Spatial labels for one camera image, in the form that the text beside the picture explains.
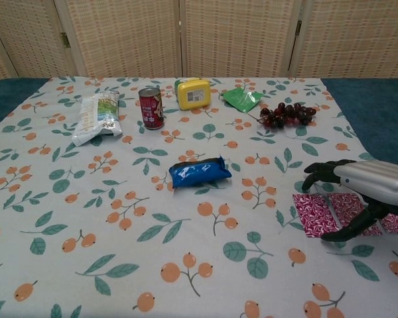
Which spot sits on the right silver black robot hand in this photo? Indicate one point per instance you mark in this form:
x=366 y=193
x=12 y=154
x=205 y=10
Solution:
x=374 y=182

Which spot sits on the dark red grape bunch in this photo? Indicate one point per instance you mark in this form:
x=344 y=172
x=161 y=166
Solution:
x=285 y=114

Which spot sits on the green foil snack packet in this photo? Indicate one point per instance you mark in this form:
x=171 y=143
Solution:
x=242 y=98

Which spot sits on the blue cookie packet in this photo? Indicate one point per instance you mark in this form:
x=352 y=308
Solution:
x=199 y=170

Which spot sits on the yellow green lidded box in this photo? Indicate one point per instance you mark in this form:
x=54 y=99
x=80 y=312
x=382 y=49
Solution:
x=194 y=94

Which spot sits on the red drink can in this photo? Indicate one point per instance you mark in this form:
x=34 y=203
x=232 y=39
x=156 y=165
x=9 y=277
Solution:
x=151 y=111

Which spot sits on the floral print tablecloth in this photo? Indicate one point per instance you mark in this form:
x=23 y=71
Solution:
x=119 y=215

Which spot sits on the white crinkled snack bag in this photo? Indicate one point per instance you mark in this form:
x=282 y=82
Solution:
x=96 y=116

